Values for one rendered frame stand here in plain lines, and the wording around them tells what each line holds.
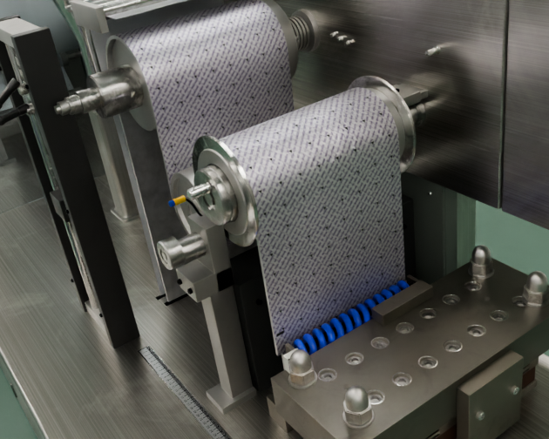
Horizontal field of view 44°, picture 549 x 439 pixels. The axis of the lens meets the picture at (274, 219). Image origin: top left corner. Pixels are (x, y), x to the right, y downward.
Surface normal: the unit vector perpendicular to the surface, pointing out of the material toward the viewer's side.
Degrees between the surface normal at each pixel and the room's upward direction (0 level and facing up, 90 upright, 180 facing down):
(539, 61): 90
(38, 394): 0
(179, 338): 0
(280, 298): 90
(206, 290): 90
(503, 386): 90
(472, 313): 0
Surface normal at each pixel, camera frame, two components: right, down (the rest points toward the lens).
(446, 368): -0.13, -0.86
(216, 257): 0.56, 0.34
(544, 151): -0.81, 0.37
